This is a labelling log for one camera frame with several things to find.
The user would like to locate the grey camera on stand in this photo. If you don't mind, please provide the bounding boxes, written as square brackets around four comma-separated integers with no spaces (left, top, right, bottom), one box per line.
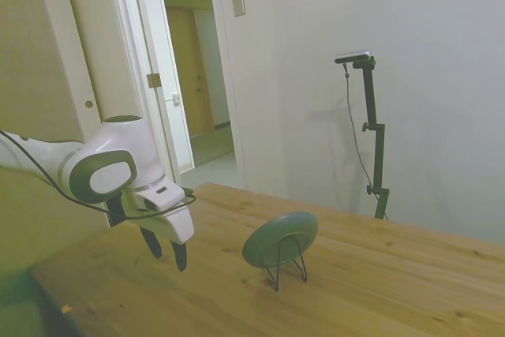
[334,49,373,65]

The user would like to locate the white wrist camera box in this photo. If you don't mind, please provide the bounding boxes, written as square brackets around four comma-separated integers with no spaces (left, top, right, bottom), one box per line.
[137,184,187,212]

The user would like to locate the white open door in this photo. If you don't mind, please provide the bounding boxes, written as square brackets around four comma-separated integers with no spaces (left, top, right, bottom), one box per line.
[148,0,196,188]

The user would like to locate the brown wooden hallway door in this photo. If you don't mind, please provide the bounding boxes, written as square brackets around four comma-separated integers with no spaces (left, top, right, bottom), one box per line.
[164,6,211,137]

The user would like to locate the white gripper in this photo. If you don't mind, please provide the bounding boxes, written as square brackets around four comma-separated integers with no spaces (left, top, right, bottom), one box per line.
[135,200,196,273]

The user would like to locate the black wire plate stand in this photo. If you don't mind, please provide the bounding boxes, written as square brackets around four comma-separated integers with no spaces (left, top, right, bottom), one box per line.
[264,232,309,293]

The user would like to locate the black camera stand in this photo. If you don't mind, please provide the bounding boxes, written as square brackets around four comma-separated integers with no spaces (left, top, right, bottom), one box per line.
[351,56,391,220]

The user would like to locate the dark green round plate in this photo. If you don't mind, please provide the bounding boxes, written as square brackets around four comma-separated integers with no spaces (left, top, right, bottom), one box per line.
[241,210,320,271]

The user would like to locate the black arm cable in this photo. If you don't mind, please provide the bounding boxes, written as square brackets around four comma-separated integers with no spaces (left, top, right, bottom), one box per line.
[0,129,197,222]

